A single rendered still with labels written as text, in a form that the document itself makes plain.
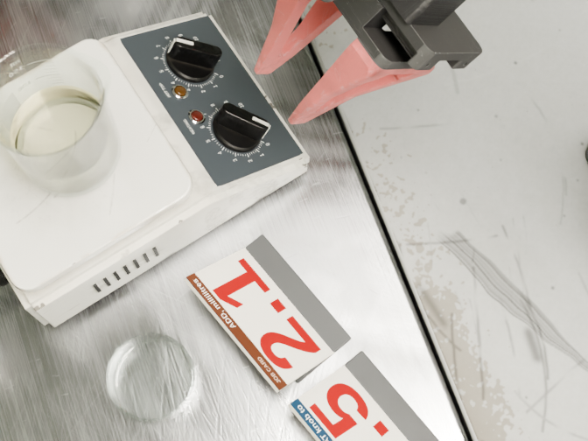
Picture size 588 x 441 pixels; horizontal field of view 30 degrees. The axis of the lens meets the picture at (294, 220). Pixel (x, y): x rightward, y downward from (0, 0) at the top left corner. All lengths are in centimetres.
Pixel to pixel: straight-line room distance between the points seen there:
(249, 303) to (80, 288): 11
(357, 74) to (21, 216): 22
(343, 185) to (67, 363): 21
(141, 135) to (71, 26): 16
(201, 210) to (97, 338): 12
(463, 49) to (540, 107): 21
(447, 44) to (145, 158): 20
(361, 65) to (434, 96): 22
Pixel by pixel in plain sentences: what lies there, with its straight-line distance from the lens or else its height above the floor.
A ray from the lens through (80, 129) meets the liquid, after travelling 63.
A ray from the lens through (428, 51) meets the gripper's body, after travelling 53.
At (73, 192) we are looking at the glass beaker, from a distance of 64.
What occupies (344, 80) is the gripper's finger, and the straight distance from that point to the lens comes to 56.
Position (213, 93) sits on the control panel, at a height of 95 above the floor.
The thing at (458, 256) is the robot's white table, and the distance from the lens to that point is 73.
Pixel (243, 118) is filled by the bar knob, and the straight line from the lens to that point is 68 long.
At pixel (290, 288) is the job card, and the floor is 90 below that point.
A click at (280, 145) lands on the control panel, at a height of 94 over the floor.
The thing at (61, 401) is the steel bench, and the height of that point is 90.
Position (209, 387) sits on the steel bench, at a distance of 71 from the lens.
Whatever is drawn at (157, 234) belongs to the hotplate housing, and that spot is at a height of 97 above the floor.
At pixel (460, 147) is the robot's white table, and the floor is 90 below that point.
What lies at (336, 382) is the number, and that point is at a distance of 69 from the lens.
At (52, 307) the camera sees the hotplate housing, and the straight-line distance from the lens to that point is 67.
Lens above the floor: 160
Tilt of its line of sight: 74 degrees down
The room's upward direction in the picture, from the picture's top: straight up
